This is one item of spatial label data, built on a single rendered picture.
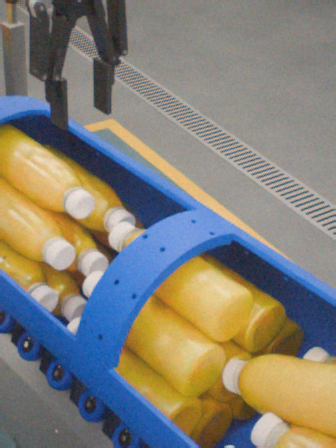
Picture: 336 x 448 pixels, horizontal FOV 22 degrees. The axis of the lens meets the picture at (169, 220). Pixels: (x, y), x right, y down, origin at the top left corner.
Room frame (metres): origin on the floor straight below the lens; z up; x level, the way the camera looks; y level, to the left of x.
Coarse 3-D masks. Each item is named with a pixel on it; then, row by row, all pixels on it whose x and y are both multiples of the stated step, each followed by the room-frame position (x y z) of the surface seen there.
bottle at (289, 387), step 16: (240, 368) 0.77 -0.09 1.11; (256, 368) 0.73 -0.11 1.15; (272, 368) 0.72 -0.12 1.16; (288, 368) 0.71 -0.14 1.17; (304, 368) 0.70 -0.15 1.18; (320, 368) 0.69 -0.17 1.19; (240, 384) 0.74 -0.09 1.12; (256, 384) 0.72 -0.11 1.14; (272, 384) 0.70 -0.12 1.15; (288, 384) 0.69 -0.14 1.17; (304, 384) 0.68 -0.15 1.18; (320, 384) 0.67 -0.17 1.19; (256, 400) 0.71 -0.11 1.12; (272, 400) 0.69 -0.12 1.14; (288, 400) 0.68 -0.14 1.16; (304, 400) 0.66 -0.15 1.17; (320, 400) 0.65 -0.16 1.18; (288, 416) 0.67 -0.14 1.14; (304, 416) 0.66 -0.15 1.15; (320, 416) 0.64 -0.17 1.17
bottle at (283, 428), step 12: (276, 432) 0.66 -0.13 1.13; (288, 432) 0.65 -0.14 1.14; (300, 432) 0.65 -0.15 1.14; (312, 432) 0.64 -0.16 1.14; (264, 444) 0.65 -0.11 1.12; (276, 444) 0.64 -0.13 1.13; (288, 444) 0.63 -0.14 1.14; (300, 444) 0.63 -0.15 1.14; (312, 444) 0.63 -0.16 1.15; (324, 444) 0.63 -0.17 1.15
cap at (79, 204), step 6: (72, 192) 1.02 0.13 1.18; (78, 192) 1.02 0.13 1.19; (84, 192) 1.02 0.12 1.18; (72, 198) 1.01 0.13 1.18; (78, 198) 1.01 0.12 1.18; (84, 198) 1.01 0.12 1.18; (90, 198) 1.02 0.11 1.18; (66, 204) 1.01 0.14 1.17; (72, 204) 1.00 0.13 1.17; (78, 204) 1.01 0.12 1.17; (84, 204) 1.01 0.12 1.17; (90, 204) 1.02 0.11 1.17; (72, 210) 1.00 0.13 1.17; (78, 210) 1.01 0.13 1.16; (84, 210) 1.01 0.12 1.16; (90, 210) 1.02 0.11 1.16; (78, 216) 1.01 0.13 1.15; (84, 216) 1.01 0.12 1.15
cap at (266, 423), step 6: (270, 414) 0.68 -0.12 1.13; (258, 420) 0.67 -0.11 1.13; (264, 420) 0.67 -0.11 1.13; (270, 420) 0.67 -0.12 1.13; (276, 420) 0.67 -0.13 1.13; (258, 426) 0.67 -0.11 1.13; (264, 426) 0.66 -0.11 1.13; (270, 426) 0.66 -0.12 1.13; (252, 432) 0.66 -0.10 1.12; (258, 432) 0.66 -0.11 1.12; (264, 432) 0.66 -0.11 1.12; (252, 438) 0.66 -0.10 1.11; (258, 438) 0.66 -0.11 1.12; (264, 438) 0.66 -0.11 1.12; (258, 444) 0.66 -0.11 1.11
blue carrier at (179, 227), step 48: (96, 144) 1.09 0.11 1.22; (144, 192) 1.13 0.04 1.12; (144, 240) 0.86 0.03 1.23; (192, 240) 0.85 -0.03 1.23; (240, 240) 0.88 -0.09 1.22; (0, 288) 0.93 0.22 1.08; (96, 288) 0.82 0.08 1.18; (144, 288) 0.79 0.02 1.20; (288, 288) 0.91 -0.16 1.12; (48, 336) 0.84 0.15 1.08; (96, 336) 0.78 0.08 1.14; (96, 384) 0.77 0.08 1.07; (144, 432) 0.71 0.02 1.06; (240, 432) 0.81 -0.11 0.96
